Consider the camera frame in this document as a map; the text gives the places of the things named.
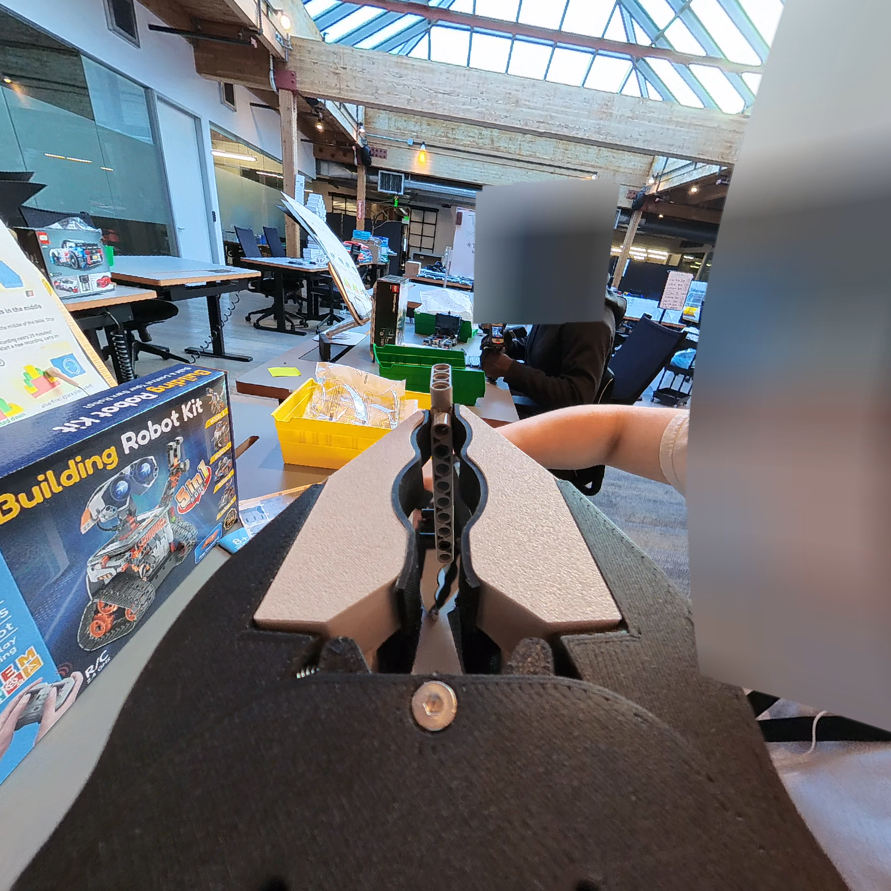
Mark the black office chair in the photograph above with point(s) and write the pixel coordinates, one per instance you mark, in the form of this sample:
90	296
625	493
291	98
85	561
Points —
278	243
647	355
153	317
247	243

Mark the dark tall set box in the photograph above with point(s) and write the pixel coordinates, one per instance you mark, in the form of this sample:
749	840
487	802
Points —
390	310

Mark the paper sign on stand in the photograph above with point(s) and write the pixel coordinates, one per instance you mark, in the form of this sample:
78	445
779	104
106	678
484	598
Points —
676	291

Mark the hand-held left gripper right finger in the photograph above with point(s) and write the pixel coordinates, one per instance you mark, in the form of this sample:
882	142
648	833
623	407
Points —
543	557

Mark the grey office desk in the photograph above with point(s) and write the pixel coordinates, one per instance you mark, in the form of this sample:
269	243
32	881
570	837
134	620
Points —
257	390

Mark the blue robot kit box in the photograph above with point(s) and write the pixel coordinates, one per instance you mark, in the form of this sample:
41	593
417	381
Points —
104	529

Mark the toy car set box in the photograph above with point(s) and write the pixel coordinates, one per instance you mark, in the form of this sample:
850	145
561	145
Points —
73	257

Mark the wooden poster board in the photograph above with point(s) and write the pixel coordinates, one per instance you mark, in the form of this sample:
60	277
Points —
104	372

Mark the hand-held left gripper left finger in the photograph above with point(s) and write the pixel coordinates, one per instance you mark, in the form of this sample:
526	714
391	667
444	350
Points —
334	557

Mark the clear plastic bags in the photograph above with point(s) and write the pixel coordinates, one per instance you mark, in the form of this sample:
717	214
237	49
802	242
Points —
348	397

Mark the tilted instruction poster board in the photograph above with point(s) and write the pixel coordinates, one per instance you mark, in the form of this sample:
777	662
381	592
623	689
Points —
327	250

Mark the black rolling cart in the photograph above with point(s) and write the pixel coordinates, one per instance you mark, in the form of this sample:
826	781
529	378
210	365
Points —
674	379

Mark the white instruction poster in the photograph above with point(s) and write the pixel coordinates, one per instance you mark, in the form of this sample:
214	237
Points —
35	334

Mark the grey perforated building beam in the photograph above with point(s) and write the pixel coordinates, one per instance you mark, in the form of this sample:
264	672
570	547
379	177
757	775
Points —
443	487
441	393

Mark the person's right forearm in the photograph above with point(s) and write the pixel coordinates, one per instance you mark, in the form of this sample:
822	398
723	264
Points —
592	438

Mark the black card sheet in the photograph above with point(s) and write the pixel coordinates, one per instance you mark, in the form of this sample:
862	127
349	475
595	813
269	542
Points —
15	186

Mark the wood-topped desk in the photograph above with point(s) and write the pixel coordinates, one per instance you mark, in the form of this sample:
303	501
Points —
188	268
285	264
118	296

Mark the whiteboard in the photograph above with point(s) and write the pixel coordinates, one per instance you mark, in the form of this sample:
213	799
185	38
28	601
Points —
465	236

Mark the green parts bin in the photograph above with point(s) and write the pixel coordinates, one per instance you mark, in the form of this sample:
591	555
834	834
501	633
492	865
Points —
428	327
417	369

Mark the yellow plastic bin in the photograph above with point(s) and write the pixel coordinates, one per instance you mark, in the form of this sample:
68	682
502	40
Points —
313	438

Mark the blue leaflet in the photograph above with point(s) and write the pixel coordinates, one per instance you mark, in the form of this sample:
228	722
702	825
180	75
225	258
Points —
261	518

